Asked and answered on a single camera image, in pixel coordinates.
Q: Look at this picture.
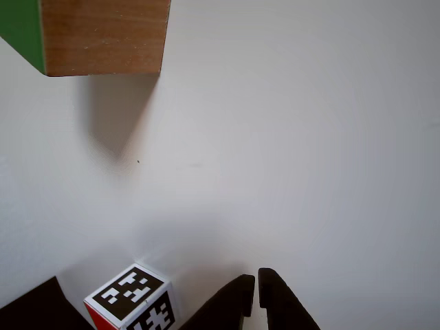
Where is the wooden cube with green face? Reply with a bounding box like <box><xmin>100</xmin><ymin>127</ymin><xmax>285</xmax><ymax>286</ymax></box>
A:
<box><xmin>0</xmin><ymin>0</ymin><xmax>172</xmax><ymax>78</ymax></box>

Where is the cube with black-white marker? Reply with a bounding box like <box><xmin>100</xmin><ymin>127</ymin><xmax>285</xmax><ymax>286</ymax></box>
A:
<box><xmin>83</xmin><ymin>263</ymin><xmax>177</xmax><ymax>330</ymax></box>

